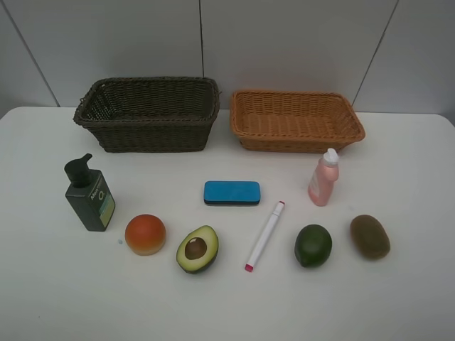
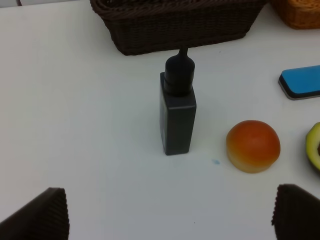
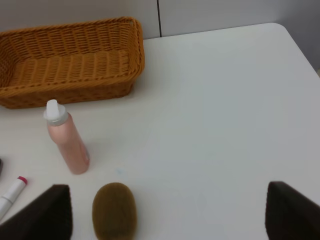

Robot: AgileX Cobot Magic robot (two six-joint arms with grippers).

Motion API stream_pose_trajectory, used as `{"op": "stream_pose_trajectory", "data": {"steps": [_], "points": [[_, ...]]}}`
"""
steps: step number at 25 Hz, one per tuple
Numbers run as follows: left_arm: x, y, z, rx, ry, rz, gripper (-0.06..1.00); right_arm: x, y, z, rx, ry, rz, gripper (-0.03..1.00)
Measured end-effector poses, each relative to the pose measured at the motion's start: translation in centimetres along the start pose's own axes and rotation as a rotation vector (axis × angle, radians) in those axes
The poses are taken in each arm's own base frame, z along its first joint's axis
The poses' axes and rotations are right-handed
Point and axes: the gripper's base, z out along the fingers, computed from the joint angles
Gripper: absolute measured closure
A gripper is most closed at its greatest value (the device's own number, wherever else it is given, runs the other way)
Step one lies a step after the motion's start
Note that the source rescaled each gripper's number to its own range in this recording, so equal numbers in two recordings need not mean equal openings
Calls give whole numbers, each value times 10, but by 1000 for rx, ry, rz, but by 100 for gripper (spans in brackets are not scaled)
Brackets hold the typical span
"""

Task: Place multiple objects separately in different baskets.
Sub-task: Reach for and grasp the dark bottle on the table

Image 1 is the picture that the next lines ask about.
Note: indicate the blue whiteboard eraser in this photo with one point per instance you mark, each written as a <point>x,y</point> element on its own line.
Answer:
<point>231,192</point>

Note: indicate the halved avocado with pit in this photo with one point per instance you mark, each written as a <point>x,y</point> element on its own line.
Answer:
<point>198,250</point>

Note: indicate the pink lotion bottle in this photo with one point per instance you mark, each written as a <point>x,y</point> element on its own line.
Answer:
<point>324,177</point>

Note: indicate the white marker pink caps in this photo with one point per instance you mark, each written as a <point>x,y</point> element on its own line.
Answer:
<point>264,237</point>

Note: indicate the orange round bread bun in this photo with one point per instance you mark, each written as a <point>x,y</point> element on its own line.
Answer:
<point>145,234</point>

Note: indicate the green lime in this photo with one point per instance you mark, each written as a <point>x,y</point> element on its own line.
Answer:
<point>313,246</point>

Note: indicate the dark green pump bottle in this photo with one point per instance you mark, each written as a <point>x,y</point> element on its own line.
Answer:
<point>89,195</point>

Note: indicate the brown kiwi fruit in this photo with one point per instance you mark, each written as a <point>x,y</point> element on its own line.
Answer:
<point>369,237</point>

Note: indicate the orange wicker basket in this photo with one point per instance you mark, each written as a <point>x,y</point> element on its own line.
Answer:
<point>293,122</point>

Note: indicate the dark brown wicker basket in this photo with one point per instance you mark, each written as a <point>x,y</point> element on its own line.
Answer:
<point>150,114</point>

